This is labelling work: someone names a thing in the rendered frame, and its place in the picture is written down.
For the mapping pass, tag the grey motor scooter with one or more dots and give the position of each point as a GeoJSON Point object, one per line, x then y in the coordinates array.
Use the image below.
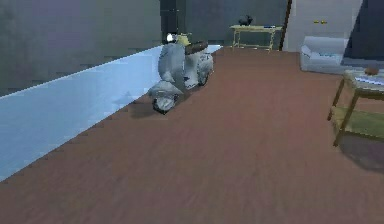
{"type": "Point", "coordinates": [181, 68]}

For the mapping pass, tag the yellow side table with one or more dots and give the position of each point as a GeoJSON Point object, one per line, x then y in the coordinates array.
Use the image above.
{"type": "Point", "coordinates": [255, 29]}

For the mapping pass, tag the black round ornament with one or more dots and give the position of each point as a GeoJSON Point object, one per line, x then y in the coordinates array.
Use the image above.
{"type": "Point", "coordinates": [245, 21]}

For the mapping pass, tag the blue flat object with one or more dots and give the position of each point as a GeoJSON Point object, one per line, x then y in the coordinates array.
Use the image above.
{"type": "Point", "coordinates": [269, 26]}

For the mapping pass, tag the white sofa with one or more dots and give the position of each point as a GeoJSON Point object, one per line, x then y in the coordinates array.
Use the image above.
{"type": "Point", "coordinates": [321, 55]}

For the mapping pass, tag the wooden coffee table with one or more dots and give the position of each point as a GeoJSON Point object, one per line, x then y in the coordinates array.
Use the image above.
{"type": "Point", "coordinates": [361, 110]}

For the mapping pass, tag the brown round object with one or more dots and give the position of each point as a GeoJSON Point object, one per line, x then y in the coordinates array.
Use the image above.
{"type": "Point", "coordinates": [371, 71]}

